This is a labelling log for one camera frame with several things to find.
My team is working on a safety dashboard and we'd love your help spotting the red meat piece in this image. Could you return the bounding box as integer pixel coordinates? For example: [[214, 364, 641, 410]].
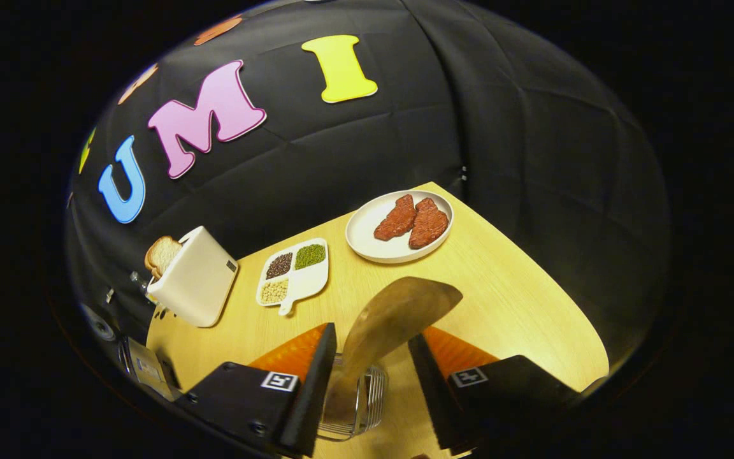
[[408, 197, 450, 250], [373, 194, 417, 242]]

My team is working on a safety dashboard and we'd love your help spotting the dark beans portion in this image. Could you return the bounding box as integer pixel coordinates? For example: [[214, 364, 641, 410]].
[[266, 252, 294, 280]]

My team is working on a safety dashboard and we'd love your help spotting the white round plate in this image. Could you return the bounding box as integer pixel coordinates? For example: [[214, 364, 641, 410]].
[[345, 189, 455, 265]]

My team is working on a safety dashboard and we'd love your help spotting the black backdrop cloth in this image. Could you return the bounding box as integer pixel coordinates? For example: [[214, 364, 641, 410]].
[[64, 0, 672, 383]]

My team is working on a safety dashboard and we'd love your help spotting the white divided dish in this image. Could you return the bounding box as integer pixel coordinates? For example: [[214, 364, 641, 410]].
[[256, 238, 330, 317]]

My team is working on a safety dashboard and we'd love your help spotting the white toaster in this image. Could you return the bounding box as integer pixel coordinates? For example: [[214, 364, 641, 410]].
[[147, 226, 239, 328]]

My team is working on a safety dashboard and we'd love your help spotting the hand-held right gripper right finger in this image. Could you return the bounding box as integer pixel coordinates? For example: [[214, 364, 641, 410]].
[[407, 326, 581, 456]]

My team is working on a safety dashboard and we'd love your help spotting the green beans portion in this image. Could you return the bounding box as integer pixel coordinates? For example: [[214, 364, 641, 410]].
[[294, 244, 327, 270]]

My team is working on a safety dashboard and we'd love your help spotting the pale soybeans portion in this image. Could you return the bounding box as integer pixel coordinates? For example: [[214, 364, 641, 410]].
[[259, 279, 289, 305]]

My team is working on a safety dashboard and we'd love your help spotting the toasted bread slice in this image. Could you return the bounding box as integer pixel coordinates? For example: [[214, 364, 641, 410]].
[[144, 235, 182, 279]]

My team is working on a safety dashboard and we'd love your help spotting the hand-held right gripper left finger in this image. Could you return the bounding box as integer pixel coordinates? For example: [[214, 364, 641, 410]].
[[176, 322, 338, 458]]

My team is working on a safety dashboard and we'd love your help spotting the wooden spoon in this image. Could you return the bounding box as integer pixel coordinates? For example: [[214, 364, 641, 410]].
[[321, 276, 464, 428]]

